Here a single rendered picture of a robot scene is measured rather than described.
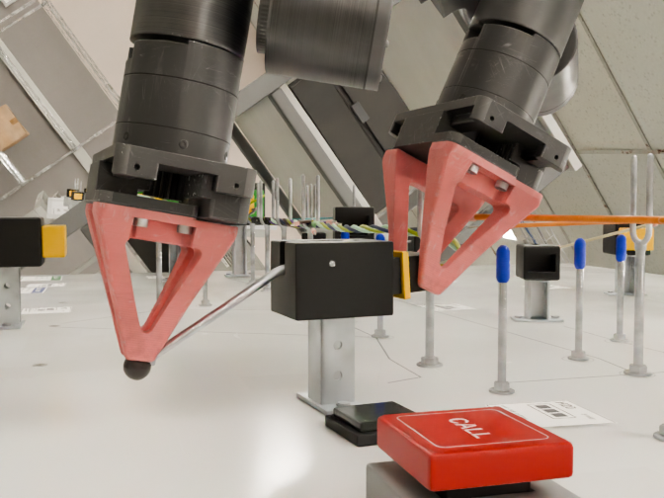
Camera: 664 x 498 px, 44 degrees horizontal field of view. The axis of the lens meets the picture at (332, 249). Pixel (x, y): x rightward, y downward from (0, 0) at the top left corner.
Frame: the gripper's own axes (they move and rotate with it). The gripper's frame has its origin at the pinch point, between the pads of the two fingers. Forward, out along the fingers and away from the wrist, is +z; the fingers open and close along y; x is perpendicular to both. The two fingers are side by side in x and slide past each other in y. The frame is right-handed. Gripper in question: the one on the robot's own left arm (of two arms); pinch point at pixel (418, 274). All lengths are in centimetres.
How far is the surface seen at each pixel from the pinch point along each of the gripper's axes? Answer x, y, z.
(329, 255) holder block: 6.3, -2.0, 1.5
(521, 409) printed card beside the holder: -6.0, -5.2, 4.8
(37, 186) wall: -5, 762, -25
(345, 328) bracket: 3.4, -0.9, 4.5
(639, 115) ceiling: -216, 261, -151
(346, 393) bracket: 1.8, -1.0, 7.7
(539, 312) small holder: -26.3, 23.4, -5.1
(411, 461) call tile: 7.5, -18.4, 8.1
